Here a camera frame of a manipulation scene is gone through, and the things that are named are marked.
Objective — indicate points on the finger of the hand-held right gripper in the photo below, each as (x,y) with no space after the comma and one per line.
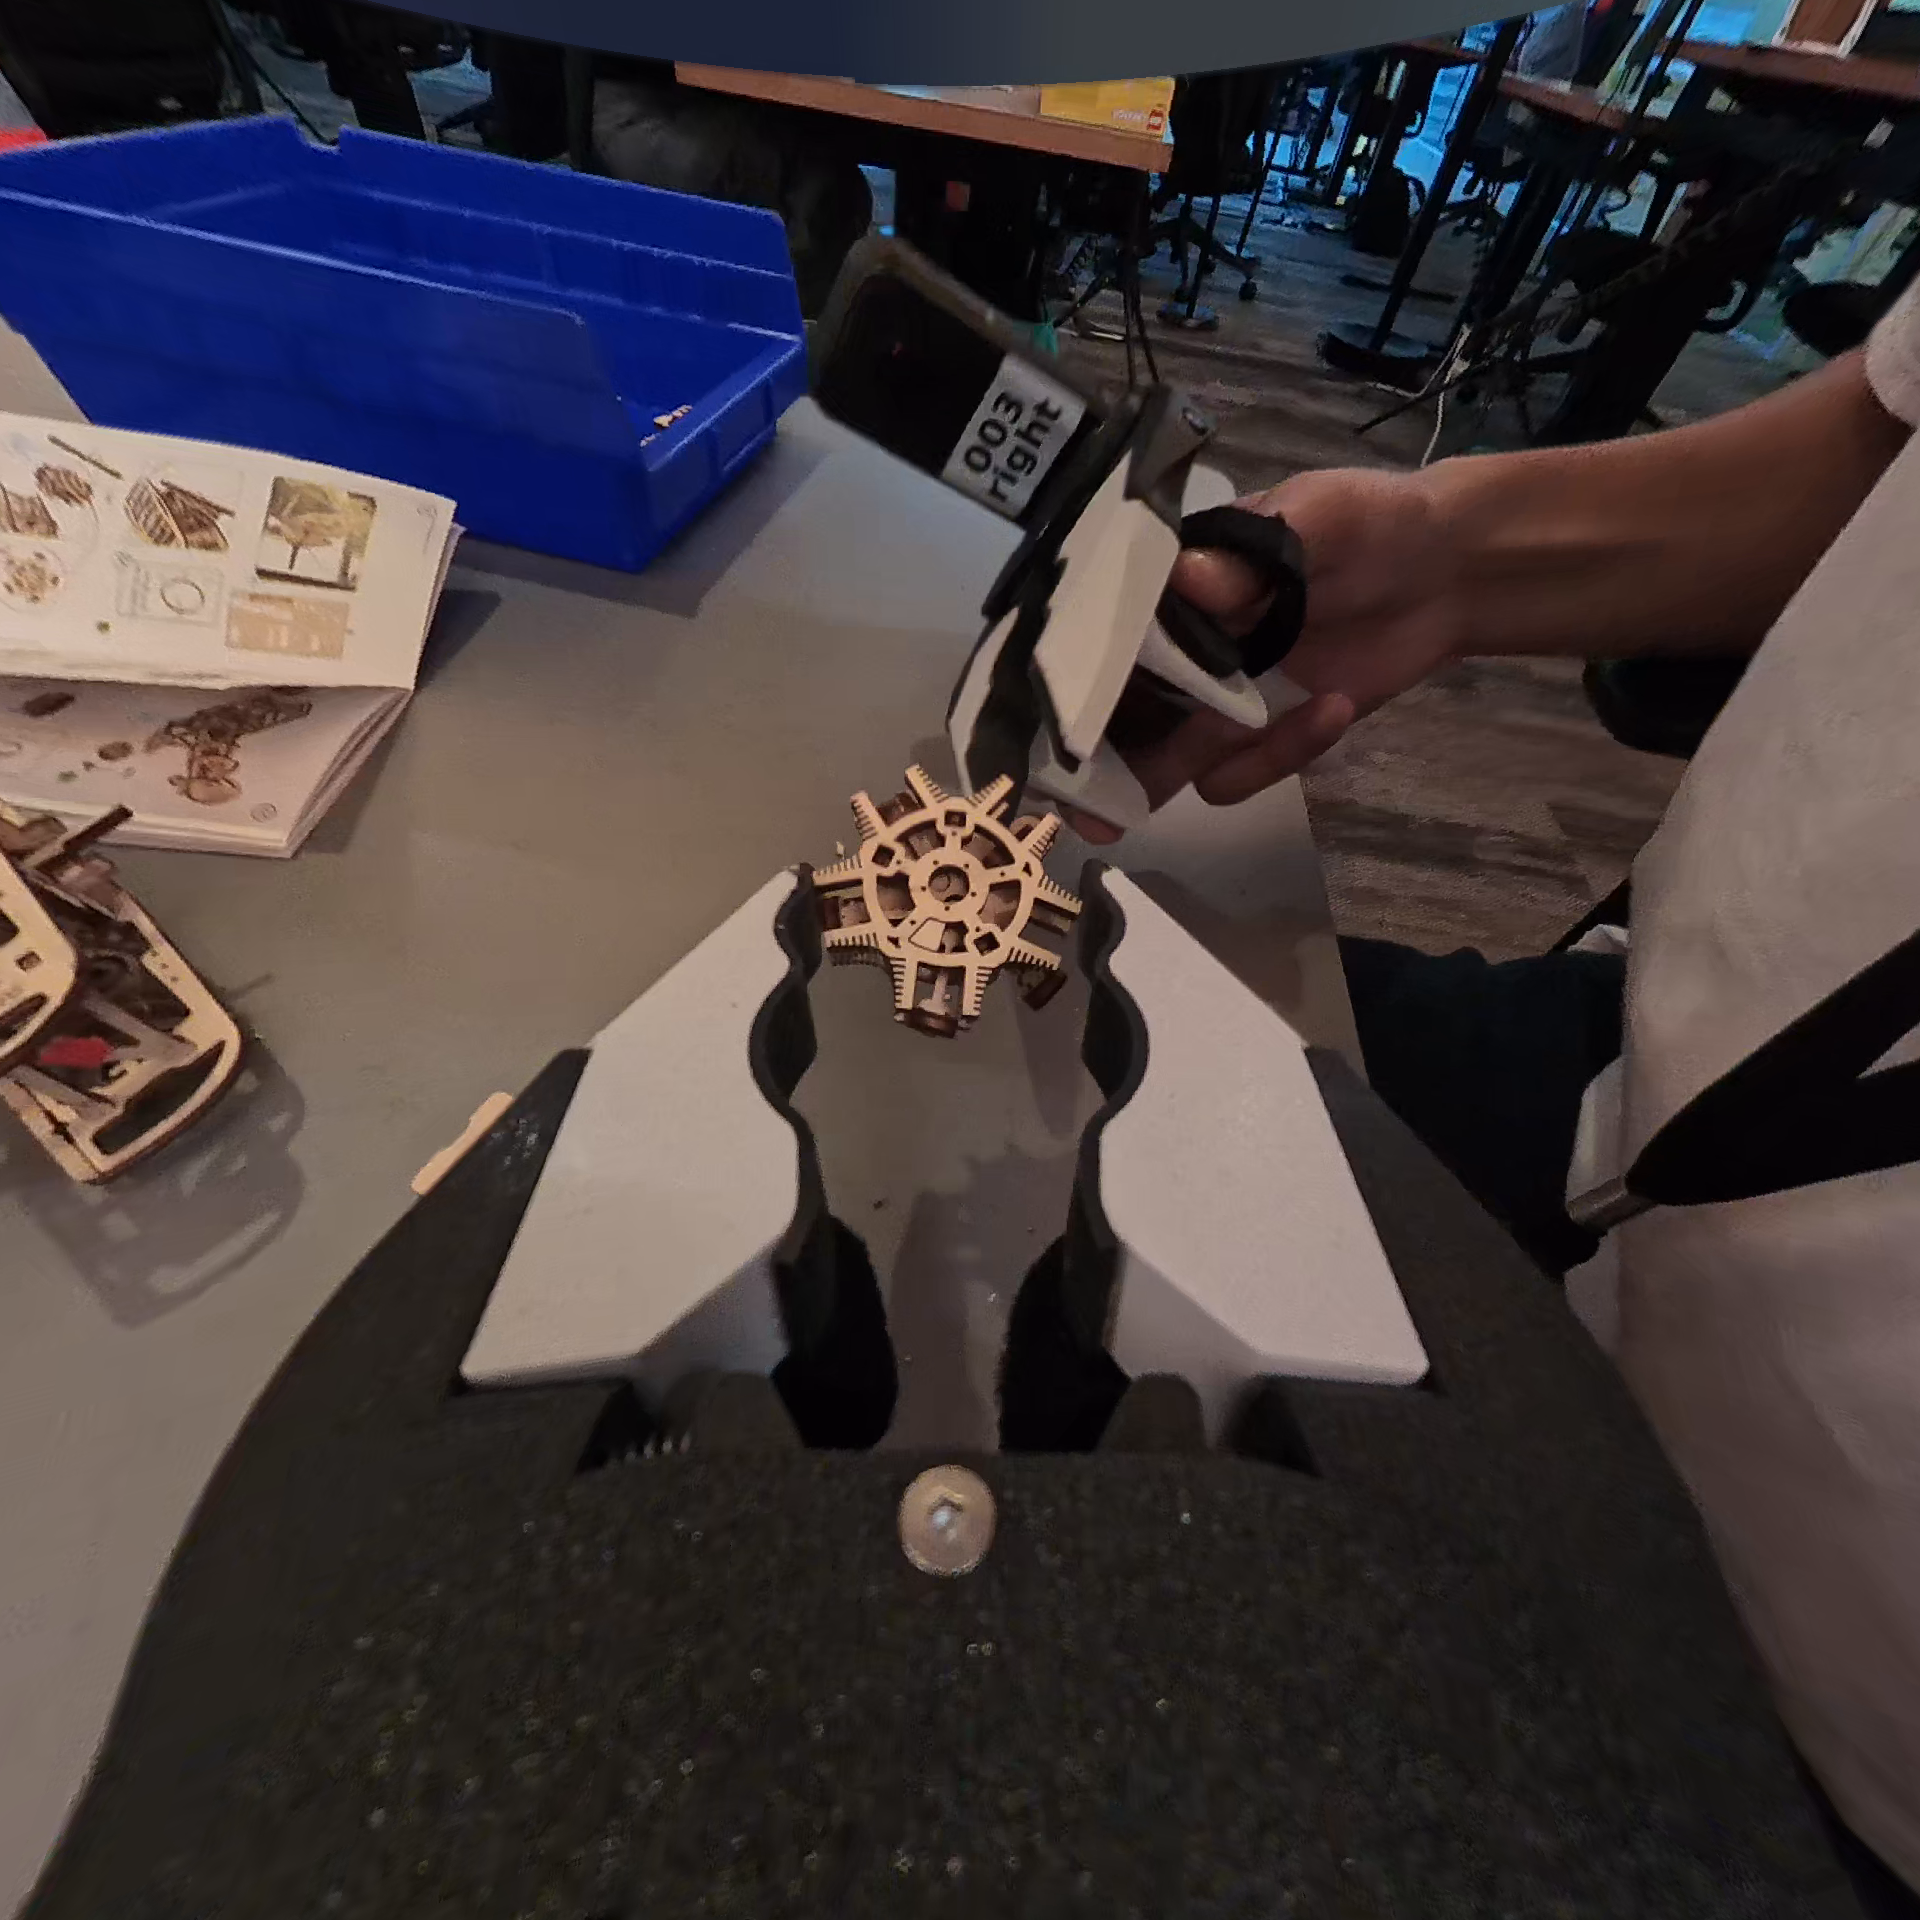
(973,706)
(1110,602)

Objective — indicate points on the black metal bar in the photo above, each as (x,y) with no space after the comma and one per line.
(1591,917)

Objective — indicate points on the black office chair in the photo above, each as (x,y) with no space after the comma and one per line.
(1214,134)

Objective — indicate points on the yellow box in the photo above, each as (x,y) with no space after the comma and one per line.
(1110,106)

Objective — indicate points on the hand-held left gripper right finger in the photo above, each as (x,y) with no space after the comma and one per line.
(1261,1200)

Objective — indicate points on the square wooden plate with holes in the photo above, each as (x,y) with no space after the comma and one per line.
(455,1149)

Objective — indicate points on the person's dark jeans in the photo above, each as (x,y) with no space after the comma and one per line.
(1470,1082)

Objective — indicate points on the small wooden part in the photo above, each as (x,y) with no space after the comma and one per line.
(669,417)

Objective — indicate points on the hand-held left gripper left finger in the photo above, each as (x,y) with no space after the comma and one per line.
(630,1200)

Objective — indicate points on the blue plastic bin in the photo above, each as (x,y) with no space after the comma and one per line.
(376,344)

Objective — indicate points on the person's right hand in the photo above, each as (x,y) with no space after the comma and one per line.
(1379,586)

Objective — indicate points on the grey desk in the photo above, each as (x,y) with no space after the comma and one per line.
(600,718)

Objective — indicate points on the wooden biplane model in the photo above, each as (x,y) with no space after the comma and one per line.
(38,937)

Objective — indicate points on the wooden background table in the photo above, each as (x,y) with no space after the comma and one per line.
(898,112)

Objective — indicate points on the wooden radial engine model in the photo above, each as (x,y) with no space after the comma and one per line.
(914,937)

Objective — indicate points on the instruction booklet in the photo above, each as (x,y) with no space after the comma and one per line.
(300,631)

